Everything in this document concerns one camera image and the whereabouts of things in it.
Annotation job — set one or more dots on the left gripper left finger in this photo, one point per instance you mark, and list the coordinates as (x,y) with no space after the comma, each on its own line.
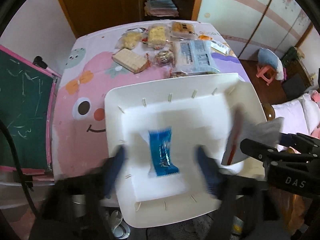
(111,169)

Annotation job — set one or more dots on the pastel wardrobe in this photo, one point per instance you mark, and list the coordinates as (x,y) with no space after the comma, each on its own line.
(247,25)

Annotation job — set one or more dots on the green chalkboard pink frame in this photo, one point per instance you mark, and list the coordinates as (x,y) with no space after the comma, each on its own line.
(27,96)

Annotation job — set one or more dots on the white pillow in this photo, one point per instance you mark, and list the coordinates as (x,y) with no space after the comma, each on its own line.
(300,115)

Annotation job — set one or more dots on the yellow cake pack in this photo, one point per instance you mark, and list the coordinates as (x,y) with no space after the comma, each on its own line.
(158,36)
(129,40)

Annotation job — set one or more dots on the white plastic tray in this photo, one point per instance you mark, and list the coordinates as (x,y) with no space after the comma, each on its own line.
(199,111)

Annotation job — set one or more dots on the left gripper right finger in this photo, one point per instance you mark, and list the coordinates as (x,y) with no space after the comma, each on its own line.
(213,177)

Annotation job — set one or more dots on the cartoon printed tablecloth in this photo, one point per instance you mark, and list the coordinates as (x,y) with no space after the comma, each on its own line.
(100,105)

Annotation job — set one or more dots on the small blue snack packet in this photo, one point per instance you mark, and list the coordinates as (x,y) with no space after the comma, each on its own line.
(160,145)

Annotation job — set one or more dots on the silver white snack bag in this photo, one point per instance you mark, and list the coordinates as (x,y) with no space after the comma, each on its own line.
(267,133)

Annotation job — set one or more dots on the pink plastic stool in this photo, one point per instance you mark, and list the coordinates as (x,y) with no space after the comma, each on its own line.
(266,72)

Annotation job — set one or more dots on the nut bar pack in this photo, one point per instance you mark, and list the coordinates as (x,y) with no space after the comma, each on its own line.
(178,74)
(164,58)

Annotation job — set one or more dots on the brown wooden door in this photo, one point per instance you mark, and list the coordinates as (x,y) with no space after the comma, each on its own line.
(88,16)

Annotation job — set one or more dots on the large clear blue snack bag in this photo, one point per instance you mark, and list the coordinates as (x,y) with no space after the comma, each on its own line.
(193,57)

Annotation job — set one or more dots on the orange white snack packet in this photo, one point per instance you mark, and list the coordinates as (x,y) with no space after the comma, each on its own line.
(216,46)

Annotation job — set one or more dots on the beige wafer biscuit pack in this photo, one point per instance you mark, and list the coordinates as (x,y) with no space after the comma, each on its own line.
(131,60)

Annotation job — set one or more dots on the folded towels stack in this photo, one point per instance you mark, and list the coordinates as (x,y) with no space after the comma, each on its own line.
(160,8)

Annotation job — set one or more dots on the orange pastry pack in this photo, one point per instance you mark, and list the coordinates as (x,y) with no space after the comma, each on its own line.
(183,30)

